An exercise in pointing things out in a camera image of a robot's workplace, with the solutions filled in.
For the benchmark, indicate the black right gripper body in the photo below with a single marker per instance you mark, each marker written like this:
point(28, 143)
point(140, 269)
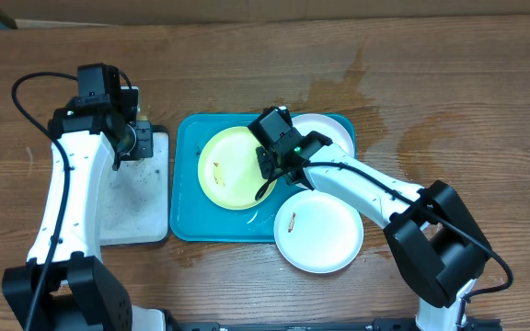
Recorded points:
point(271, 158)

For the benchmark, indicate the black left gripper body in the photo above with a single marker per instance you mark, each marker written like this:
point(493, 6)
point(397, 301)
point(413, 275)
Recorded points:
point(142, 143)

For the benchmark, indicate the yellow round plate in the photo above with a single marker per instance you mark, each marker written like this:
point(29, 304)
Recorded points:
point(228, 170)

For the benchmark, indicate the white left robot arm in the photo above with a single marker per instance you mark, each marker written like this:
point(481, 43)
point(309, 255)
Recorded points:
point(64, 284)

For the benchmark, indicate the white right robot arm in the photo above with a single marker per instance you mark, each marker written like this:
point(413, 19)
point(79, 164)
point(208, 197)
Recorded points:
point(438, 247)

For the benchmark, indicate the black soapy water tray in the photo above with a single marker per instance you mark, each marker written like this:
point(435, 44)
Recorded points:
point(136, 203)

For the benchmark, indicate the teal plastic tray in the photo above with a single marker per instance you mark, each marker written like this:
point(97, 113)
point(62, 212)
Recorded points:
point(193, 217)

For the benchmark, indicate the white plate upper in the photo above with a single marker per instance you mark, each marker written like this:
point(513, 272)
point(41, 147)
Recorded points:
point(338, 128)

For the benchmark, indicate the white plate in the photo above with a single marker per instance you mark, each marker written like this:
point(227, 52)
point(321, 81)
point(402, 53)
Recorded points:
point(317, 232)
point(338, 128)

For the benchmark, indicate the white plate lower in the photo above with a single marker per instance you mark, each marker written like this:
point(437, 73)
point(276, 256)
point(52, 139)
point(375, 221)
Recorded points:
point(317, 232)

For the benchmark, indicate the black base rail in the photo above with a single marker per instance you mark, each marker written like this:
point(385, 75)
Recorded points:
point(382, 324)

